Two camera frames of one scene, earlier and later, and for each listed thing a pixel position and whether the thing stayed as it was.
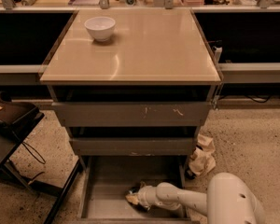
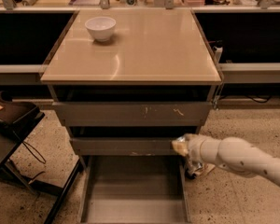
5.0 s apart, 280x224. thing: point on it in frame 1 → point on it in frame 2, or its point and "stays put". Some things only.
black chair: [10, 122] stays put
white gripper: [144, 195] → [195, 148]
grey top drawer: [132, 114] stays put
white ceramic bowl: [100, 27] stays put
